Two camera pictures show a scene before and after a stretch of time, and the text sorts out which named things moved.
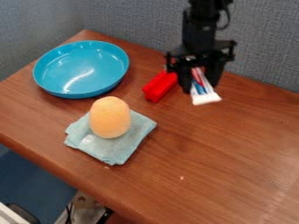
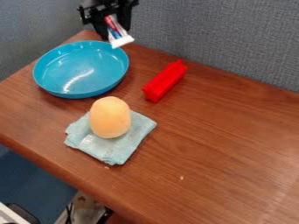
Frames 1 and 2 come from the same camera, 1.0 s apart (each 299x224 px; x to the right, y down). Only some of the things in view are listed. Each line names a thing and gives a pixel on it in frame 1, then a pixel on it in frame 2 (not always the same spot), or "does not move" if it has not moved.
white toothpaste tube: [203, 92] -> [116, 33]
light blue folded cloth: [109, 150] does not move
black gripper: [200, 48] -> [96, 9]
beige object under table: [88, 210] does not move
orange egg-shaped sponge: [109, 117] does not move
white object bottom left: [8, 217] does not move
